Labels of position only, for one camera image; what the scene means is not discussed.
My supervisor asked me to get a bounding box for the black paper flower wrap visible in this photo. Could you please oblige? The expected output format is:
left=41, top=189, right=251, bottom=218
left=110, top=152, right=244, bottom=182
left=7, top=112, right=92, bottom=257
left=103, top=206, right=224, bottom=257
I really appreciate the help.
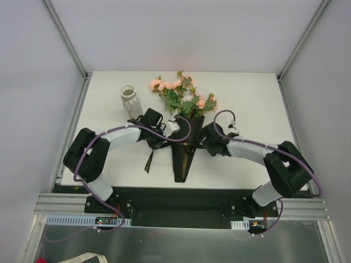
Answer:
left=171, top=116, right=205, bottom=183

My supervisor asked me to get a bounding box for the black ribbon gold lettering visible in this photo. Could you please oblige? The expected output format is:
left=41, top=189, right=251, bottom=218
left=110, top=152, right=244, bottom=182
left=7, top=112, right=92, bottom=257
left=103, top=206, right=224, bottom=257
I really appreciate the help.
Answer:
left=144, top=142, right=204, bottom=174

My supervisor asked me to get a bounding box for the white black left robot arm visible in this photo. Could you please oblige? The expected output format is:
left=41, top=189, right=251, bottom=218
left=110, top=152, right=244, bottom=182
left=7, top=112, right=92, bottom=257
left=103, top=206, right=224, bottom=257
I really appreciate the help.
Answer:
left=63, top=108, right=166, bottom=213

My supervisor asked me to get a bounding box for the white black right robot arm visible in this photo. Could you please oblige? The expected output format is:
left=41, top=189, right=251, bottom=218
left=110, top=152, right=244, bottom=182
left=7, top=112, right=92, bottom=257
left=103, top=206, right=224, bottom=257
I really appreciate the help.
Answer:
left=200, top=122, right=313, bottom=216

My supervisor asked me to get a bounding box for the white ribbed ceramic vase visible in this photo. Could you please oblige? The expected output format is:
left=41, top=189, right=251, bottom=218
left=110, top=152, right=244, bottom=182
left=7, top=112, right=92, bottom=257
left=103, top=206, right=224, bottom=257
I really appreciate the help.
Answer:
left=120, top=85, right=143, bottom=119

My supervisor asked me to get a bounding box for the pink artificial flower bouquet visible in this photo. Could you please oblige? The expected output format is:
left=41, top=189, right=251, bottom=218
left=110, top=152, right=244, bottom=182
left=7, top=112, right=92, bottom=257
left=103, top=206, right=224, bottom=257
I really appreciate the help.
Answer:
left=149, top=71, right=218, bottom=118

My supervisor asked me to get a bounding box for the cream tote bag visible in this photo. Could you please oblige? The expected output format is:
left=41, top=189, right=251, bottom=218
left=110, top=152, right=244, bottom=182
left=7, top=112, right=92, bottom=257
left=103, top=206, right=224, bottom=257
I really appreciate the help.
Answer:
left=59, top=253, right=108, bottom=263

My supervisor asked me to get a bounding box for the red cloth item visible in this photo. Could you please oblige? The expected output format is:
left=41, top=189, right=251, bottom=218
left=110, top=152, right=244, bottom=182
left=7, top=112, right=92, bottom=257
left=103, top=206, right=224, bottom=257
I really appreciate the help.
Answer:
left=35, top=257, right=48, bottom=263

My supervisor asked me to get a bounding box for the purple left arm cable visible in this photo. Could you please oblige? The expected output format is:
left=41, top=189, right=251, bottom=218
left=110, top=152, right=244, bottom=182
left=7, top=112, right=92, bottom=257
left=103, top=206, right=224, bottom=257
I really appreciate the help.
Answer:
left=72, top=116, right=192, bottom=236

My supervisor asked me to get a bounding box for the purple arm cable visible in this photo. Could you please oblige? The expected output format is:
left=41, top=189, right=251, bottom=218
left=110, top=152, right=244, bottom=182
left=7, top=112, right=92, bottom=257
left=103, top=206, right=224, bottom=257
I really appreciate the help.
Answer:
left=213, top=110, right=322, bottom=238
left=72, top=116, right=192, bottom=236

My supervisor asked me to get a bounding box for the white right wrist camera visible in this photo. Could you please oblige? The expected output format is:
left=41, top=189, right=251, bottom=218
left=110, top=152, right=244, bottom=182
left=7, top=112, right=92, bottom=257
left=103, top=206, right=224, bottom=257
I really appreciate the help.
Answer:
left=228, top=124, right=240, bottom=135

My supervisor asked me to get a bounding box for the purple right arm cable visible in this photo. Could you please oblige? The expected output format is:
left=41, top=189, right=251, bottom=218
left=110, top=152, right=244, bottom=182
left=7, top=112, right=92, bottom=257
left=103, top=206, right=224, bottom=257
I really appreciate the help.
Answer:
left=213, top=110, right=322, bottom=238

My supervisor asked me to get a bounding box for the left aluminium frame post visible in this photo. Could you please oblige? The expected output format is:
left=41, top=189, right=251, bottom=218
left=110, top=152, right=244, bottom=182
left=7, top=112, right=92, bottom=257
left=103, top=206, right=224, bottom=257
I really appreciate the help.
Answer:
left=41, top=0, right=90, bottom=79

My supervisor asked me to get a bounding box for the aluminium frame post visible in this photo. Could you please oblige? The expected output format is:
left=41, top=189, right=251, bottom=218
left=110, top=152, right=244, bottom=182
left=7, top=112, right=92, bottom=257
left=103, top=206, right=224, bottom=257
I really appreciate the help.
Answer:
left=277, top=0, right=332, bottom=83
left=41, top=0, right=90, bottom=79

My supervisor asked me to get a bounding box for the right white cable duct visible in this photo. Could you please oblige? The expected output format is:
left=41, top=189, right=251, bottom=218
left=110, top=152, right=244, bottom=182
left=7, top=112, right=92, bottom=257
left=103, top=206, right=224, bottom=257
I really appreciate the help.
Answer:
left=230, top=219, right=267, bottom=231

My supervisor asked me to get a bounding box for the white cable duct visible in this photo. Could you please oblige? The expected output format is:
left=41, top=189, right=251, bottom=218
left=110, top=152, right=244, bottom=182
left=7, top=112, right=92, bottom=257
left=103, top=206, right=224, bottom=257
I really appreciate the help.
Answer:
left=230, top=219, right=267, bottom=231
left=47, top=215, right=132, bottom=227

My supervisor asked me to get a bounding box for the left white cable duct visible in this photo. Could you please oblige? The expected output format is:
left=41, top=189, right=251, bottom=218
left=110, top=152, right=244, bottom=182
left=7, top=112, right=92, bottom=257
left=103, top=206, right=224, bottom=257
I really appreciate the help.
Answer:
left=47, top=215, right=132, bottom=227

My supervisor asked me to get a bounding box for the aluminium front frame rail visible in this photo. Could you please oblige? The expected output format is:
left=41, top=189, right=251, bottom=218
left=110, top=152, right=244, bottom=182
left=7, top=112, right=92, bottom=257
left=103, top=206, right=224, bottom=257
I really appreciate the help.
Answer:
left=34, top=193, right=331, bottom=221

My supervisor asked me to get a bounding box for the right aluminium frame post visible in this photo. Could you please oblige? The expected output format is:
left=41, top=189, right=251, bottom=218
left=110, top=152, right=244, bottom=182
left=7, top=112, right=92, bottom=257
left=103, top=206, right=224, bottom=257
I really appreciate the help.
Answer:
left=277, top=0, right=332, bottom=83

